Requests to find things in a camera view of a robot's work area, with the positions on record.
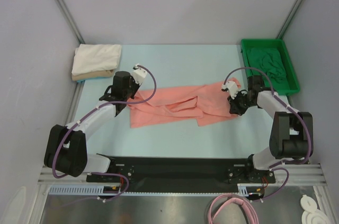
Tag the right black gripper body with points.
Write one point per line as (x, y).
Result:
(235, 107)

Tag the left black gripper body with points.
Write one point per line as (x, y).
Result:
(133, 87)

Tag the pink t shirt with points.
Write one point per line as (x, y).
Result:
(207, 104)

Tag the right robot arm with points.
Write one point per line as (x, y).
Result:
(291, 137)

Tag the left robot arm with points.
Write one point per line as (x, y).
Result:
(66, 152)

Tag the tan folded t shirt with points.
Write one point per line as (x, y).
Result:
(102, 73)

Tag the green t shirt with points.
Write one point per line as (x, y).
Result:
(268, 60)

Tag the light blue folded t shirt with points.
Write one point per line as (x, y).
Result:
(93, 78)

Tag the white folded t shirt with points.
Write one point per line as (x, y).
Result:
(96, 57)

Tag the green plastic tray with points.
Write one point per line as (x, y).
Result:
(289, 86)

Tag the white plastic discs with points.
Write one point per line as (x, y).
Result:
(311, 214)

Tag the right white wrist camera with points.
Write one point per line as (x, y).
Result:
(231, 87)

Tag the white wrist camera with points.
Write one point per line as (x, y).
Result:
(231, 87)
(139, 74)

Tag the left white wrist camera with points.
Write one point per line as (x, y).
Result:
(139, 74)

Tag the aluminium frame rail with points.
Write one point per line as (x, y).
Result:
(308, 175)

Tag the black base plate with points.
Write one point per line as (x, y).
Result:
(182, 175)

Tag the white cable duct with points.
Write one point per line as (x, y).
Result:
(87, 190)

